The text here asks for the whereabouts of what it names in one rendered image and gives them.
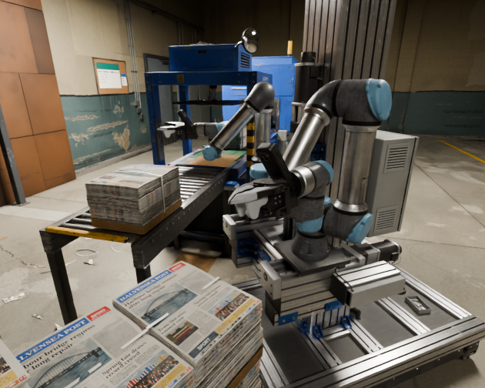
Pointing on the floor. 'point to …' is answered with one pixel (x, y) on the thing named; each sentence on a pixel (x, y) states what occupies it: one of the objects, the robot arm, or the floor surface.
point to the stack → (155, 338)
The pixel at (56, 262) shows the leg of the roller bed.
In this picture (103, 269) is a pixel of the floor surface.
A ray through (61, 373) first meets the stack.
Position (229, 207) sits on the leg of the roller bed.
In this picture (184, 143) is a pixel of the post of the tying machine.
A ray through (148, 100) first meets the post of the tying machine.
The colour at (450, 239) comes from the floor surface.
